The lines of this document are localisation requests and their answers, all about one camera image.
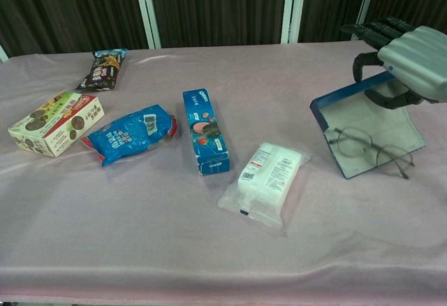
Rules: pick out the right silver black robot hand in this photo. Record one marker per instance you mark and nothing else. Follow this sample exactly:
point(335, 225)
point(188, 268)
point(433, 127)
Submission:
point(419, 61)

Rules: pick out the blue glasses case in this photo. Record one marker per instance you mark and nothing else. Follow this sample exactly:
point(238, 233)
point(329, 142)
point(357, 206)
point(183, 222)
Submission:
point(359, 117)

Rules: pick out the wire-frame eyeglasses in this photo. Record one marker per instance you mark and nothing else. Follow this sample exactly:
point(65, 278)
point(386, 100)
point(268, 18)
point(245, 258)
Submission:
point(365, 149)

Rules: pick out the white wipes pack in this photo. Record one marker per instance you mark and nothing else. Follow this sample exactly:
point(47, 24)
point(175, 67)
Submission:
point(265, 176)

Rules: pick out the blue Oreo box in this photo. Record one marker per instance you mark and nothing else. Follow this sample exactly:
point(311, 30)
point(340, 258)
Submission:
point(206, 131)

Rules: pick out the pink tablecloth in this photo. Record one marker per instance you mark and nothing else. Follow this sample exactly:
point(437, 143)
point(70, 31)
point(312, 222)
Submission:
point(174, 232)

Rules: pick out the blue cookie bag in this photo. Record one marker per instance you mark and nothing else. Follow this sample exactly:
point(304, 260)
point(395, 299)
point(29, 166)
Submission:
point(129, 136)

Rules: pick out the dark chocolate snack bag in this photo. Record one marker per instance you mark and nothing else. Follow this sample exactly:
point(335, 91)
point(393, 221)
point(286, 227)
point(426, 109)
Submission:
point(103, 72)

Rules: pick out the cream red biscuit box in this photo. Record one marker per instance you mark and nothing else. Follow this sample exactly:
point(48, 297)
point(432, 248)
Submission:
point(59, 124)

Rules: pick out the white partition post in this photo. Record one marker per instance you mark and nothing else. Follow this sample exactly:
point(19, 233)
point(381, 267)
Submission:
point(3, 54)
point(293, 5)
point(365, 5)
point(146, 9)

